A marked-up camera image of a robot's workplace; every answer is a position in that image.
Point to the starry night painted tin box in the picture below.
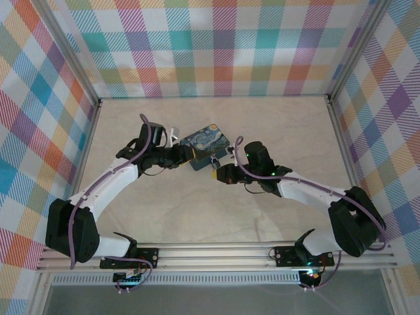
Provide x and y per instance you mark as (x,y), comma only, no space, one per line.
(210,138)

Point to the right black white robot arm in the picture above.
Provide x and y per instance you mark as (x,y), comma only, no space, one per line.
(354,229)

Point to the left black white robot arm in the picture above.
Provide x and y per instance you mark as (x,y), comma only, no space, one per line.
(72,229)

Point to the left controller board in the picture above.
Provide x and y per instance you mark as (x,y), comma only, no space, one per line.
(126,279)

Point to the controller board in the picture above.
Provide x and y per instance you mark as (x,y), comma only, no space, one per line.
(313,278)
(126,279)

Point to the right controller board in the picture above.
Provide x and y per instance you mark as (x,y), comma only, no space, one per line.
(313,278)

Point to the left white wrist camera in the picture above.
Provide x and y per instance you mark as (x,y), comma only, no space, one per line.
(175,134)

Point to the aluminium table edge rail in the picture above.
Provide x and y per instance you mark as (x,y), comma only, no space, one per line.
(86,154)
(341,144)

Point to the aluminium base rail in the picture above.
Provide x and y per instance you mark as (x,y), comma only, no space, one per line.
(213,257)

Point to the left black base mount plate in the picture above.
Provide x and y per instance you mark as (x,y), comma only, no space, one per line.
(151,257)

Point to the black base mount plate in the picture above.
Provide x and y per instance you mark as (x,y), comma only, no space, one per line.
(151,257)
(283,256)

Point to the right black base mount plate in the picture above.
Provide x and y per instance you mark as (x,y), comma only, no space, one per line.
(283,256)

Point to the aluminium frame post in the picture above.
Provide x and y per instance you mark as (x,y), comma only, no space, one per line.
(70,55)
(357,49)

